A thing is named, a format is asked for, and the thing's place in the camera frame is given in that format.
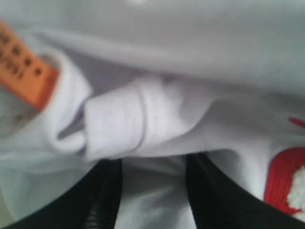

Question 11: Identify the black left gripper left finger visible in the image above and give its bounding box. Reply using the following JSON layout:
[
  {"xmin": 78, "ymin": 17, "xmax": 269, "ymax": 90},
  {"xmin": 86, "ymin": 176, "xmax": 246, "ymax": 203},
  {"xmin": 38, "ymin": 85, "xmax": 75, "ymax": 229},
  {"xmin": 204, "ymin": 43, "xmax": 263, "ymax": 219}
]
[{"xmin": 8, "ymin": 159, "xmax": 122, "ymax": 229}]

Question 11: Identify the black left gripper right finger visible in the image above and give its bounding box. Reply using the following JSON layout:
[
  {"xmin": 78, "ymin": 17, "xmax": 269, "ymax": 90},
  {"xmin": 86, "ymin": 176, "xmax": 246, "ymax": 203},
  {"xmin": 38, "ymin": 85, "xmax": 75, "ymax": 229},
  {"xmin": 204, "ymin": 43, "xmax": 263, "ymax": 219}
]
[{"xmin": 185, "ymin": 154, "xmax": 305, "ymax": 229}]

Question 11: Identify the white t-shirt red lettering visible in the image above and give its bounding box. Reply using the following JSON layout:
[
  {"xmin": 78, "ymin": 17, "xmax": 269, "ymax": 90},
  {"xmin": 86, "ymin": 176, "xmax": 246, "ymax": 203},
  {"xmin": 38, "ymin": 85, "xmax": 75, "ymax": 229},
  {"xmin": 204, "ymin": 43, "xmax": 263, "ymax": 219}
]
[{"xmin": 0, "ymin": 0, "xmax": 305, "ymax": 229}]

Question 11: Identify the orange shirt neck label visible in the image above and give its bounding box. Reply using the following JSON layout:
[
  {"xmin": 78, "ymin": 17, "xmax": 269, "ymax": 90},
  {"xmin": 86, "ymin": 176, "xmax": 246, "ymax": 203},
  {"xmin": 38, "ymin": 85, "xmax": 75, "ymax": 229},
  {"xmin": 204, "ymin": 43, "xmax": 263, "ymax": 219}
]
[{"xmin": 0, "ymin": 21, "xmax": 59, "ymax": 110}]

